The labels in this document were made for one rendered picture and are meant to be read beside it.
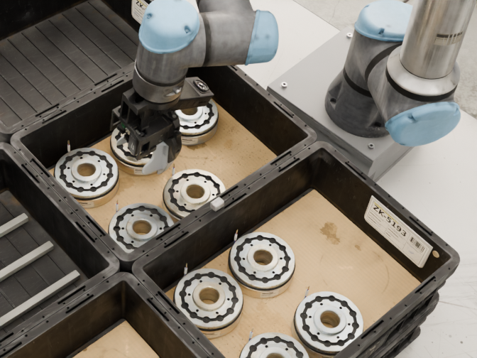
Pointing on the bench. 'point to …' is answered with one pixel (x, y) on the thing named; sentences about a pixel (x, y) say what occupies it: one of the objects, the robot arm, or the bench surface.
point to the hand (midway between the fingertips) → (152, 155)
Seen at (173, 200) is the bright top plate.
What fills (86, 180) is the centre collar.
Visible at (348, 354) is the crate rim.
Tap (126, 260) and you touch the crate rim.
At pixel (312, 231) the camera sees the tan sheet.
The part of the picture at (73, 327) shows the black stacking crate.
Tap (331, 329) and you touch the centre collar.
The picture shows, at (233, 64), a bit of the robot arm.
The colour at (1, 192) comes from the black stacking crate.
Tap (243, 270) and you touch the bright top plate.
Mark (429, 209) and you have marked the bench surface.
